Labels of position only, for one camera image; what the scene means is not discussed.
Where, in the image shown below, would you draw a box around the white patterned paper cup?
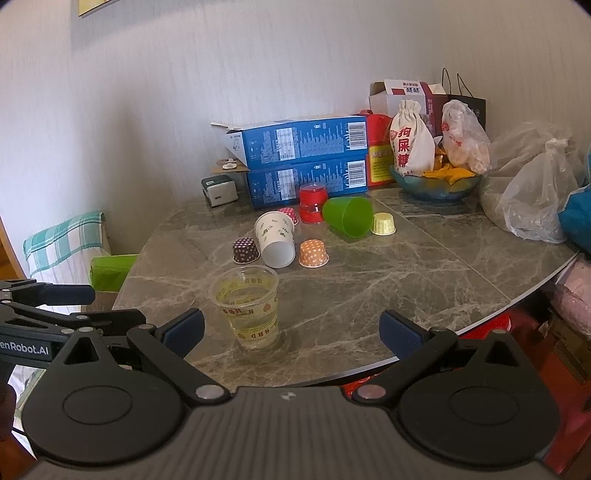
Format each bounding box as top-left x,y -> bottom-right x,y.
253,211 -> 297,269

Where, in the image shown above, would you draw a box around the green plastic cup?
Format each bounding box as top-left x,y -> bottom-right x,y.
322,196 -> 374,239

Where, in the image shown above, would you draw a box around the knotted clear plastic bag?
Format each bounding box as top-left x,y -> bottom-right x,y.
501,137 -> 581,244

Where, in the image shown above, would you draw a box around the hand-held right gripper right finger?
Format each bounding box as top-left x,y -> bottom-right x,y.
345,310 -> 532,409

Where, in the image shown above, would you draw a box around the brown polka-dot paper cup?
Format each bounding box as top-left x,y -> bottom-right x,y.
232,237 -> 260,265

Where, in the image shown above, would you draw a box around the red bag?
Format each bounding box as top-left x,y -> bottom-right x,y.
344,305 -> 575,467

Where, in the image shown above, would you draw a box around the yellow snack packets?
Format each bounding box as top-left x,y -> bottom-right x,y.
422,147 -> 477,186

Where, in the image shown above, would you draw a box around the clear plastic bag with food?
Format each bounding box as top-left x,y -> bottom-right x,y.
440,100 -> 491,175

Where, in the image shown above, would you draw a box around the red plastic jar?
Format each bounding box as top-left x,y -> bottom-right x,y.
298,184 -> 327,225

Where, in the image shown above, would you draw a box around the pink soft bundle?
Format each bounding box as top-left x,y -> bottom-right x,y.
550,258 -> 591,337

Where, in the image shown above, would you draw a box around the blue plastic bag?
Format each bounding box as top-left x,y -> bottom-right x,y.
557,181 -> 591,256

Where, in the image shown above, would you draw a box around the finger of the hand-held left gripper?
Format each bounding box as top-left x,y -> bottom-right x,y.
0,305 -> 147,334
0,279 -> 96,308

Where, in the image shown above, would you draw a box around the yellow paper cup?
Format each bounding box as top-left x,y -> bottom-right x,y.
370,213 -> 398,236

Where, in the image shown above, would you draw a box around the large clear plastic bag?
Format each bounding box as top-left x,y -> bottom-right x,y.
479,121 -> 583,222

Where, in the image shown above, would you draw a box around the blue glass bowl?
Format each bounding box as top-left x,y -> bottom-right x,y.
389,165 -> 484,203

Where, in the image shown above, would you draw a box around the black paper bag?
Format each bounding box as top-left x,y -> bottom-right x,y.
440,68 -> 487,136

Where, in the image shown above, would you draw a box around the orange polka-dot paper cup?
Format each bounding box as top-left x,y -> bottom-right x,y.
298,239 -> 330,268

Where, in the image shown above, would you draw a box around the brown cardboard box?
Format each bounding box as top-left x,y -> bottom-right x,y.
549,314 -> 591,385

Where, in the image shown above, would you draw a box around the white red carton box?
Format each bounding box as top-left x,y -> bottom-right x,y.
368,80 -> 447,136

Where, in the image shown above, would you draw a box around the red box with yellow label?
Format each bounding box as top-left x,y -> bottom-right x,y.
359,110 -> 399,188

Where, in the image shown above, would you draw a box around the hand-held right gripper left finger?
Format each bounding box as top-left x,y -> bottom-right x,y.
48,308 -> 232,409

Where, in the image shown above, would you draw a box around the checked green white cloth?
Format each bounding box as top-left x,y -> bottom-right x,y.
23,211 -> 112,280

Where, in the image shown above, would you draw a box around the white drawstring cloth bag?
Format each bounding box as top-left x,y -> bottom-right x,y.
389,100 -> 436,178

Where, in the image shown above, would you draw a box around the green cushion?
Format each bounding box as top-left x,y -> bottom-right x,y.
89,253 -> 139,292

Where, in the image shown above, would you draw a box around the blue cardboard box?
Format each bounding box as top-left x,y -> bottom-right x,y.
246,157 -> 369,211
211,115 -> 369,169

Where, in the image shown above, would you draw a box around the clear printed plastic cup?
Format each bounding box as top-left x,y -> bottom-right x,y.
209,266 -> 280,350

